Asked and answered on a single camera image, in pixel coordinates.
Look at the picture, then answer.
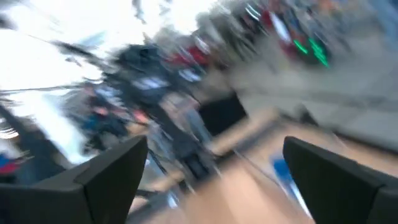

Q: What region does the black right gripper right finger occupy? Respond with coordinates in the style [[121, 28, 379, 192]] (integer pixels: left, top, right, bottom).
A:
[[282, 136, 398, 224]]

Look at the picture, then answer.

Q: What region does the black computer tower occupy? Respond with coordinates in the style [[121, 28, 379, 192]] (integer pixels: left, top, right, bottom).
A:
[[292, 36, 331, 68]]

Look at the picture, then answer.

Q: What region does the clear plastic bin with label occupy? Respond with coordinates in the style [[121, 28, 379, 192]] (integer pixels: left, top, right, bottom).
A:
[[270, 155, 313, 218]]

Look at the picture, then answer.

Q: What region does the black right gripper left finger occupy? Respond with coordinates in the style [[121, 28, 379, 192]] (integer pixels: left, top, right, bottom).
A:
[[0, 135, 149, 224]]

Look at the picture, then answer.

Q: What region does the black cabinet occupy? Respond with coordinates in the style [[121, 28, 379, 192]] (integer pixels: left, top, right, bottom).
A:
[[198, 92, 249, 137]]

